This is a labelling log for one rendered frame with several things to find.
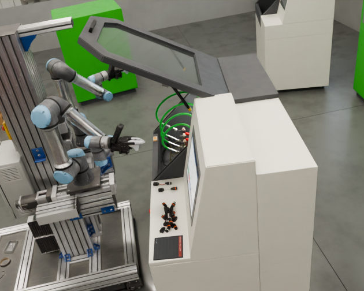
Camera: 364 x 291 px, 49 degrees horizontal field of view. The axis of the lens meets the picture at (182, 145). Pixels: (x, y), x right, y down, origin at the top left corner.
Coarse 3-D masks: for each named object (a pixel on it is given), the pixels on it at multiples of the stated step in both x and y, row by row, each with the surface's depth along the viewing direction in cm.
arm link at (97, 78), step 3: (99, 72) 309; (93, 75) 305; (96, 75) 306; (99, 75) 306; (102, 75) 307; (87, 78) 306; (90, 78) 303; (93, 78) 304; (96, 78) 305; (99, 78) 306; (102, 78) 307; (93, 81) 304; (96, 81) 306; (99, 81) 307; (102, 81) 310; (99, 84) 308
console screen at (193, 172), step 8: (192, 128) 228; (192, 136) 225; (192, 144) 223; (192, 152) 220; (192, 160) 218; (192, 168) 216; (192, 176) 214; (192, 184) 211; (192, 192) 209; (192, 200) 207; (192, 208) 205; (192, 216) 204
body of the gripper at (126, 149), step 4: (124, 136) 224; (128, 136) 223; (108, 140) 222; (120, 140) 219; (124, 140) 218; (128, 140) 221; (108, 144) 221; (112, 144) 223; (116, 144) 222; (120, 144) 219; (112, 148) 224; (116, 148) 223; (120, 148) 220; (124, 148) 220; (128, 148) 222; (120, 152) 221; (124, 152) 222; (128, 152) 221
